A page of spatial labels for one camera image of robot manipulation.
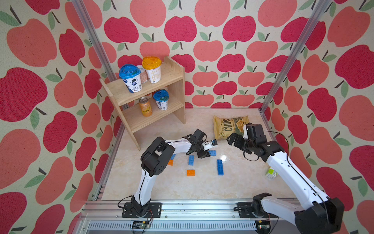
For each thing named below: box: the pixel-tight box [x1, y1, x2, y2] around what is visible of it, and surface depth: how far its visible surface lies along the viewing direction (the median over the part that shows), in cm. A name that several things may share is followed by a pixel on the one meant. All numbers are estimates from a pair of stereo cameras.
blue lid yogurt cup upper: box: [118, 63, 143, 94], surface depth 66 cm
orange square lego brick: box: [186, 169, 196, 177], surface depth 88 cm
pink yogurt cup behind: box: [135, 64, 149, 84], surface depth 74 cm
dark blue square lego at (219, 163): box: [216, 158, 224, 169], surface depth 91 cm
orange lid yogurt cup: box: [142, 56, 163, 84], surface depth 71 cm
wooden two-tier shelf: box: [98, 56, 186, 152], surface depth 83 cm
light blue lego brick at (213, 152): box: [208, 150, 217, 156], surface depth 96 cm
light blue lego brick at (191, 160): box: [187, 155, 195, 166], surface depth 93 cm
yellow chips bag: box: [213, 115, 250, 140], surface depth 105 cm
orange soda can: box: [138, 97, 153, 117], surface depth 84 cm
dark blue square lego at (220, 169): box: [217, 163, 225, 176], surface depth 90 cm
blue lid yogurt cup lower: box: [152, 89, 170, 111], surface depth 88 cm
